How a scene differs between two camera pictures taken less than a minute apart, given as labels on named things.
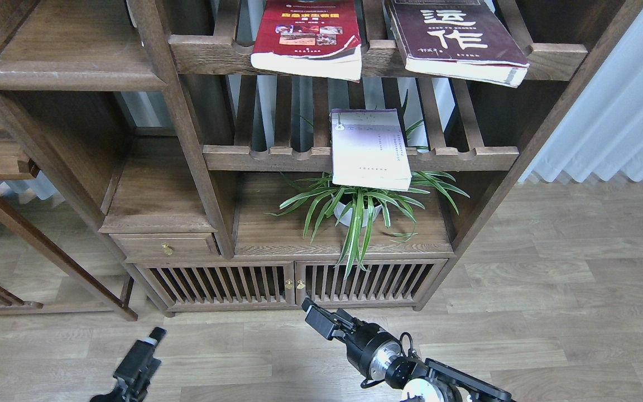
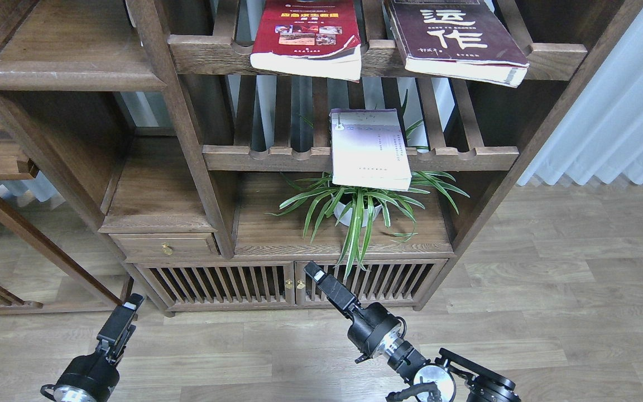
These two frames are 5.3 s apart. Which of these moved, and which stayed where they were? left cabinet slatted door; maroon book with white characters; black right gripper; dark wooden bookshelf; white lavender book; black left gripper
Moved: black right gripper; black left gripper
Stayed: maroon book with white characters; dark wooden bookshelf; left cabinet slatted door; white lavender book
